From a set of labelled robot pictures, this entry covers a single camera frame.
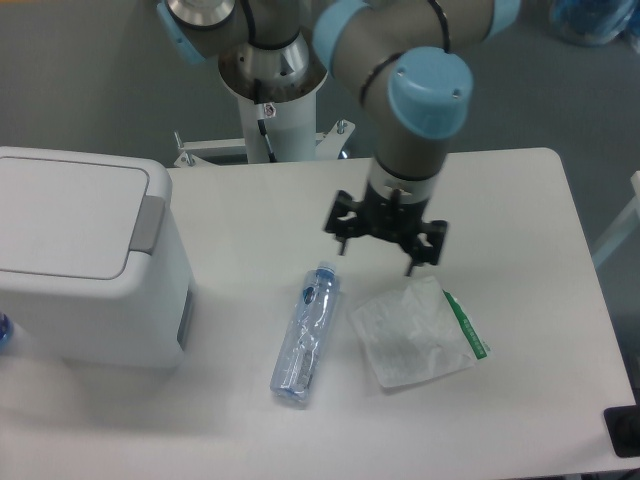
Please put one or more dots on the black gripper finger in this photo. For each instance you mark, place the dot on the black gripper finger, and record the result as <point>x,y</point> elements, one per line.
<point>345,220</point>
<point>423,243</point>

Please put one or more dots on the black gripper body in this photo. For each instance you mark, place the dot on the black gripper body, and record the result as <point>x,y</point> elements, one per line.
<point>389,218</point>

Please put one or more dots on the grey lid release button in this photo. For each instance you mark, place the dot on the grey lid release button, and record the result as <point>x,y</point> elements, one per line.
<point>148,224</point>

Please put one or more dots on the white trash can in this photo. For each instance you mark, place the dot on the white trash can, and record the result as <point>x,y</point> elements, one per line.
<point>139,318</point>

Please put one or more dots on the white trash can lid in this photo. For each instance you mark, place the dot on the white trash can lid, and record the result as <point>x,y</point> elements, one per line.
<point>68,219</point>

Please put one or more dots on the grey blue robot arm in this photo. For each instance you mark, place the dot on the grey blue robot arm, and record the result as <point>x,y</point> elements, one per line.
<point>398,61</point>

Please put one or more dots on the white crumpled plastic bag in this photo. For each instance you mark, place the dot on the white crumpled plastic bag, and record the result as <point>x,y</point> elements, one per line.
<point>416,333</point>

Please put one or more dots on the clear plastic water bottle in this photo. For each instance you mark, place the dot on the clear plastic water bottle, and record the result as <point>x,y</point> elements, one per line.
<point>307,334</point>

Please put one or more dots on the black device at table edge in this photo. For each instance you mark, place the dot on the black device at table edge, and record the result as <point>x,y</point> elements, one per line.
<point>622,423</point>

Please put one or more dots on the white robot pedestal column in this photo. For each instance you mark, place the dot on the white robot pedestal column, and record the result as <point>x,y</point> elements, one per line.
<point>275,89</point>

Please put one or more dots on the white pedestal base frame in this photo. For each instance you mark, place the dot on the white pedestal base frame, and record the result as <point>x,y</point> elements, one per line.
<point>287,147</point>

